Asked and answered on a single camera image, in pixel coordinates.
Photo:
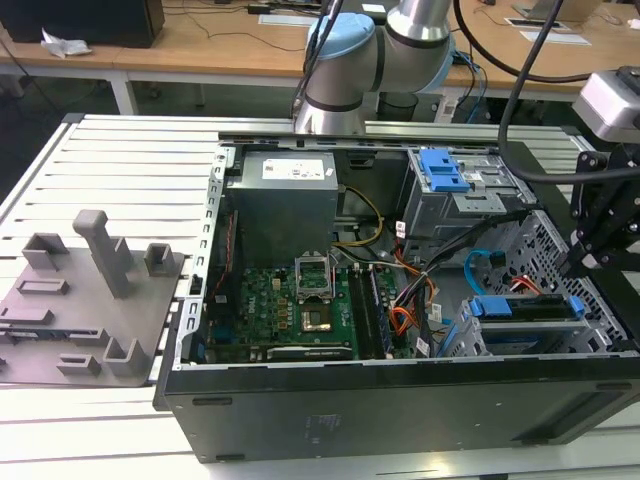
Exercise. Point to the hard disk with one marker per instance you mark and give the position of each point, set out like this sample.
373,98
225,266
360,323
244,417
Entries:
535,306

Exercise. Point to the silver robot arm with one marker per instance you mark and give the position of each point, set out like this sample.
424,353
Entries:
350,65

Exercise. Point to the perforated metal disk bay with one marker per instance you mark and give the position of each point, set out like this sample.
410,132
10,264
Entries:
545,250

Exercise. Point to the blue drive latch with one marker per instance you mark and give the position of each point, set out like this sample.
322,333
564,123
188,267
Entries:
442,172

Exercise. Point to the metal optical drive cage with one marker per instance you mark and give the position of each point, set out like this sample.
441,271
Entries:
435,215

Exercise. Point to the black bin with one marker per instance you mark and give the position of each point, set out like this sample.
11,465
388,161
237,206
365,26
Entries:
397,107

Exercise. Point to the black PC case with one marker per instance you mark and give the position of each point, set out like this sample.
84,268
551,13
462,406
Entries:
400,410

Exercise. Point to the CPU socket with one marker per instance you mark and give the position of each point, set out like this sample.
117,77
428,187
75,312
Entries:
316,320

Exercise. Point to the grey power supply unit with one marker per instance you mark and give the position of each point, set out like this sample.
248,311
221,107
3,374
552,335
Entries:
280,210

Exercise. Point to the black graphics card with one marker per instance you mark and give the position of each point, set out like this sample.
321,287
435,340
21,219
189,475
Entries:
310,351

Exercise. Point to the green motherboard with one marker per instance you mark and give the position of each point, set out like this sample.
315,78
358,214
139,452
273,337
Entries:
270,300

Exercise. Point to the wooden desk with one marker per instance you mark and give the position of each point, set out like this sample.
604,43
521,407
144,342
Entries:
200,45

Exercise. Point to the grey parts rack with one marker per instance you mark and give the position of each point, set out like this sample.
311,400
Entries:
100,320

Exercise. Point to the black computer box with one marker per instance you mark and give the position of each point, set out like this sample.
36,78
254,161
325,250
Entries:
80,20

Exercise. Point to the crumpled white paper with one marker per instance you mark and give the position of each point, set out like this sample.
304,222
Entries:
65,47

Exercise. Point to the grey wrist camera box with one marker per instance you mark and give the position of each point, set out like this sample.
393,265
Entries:
610,105

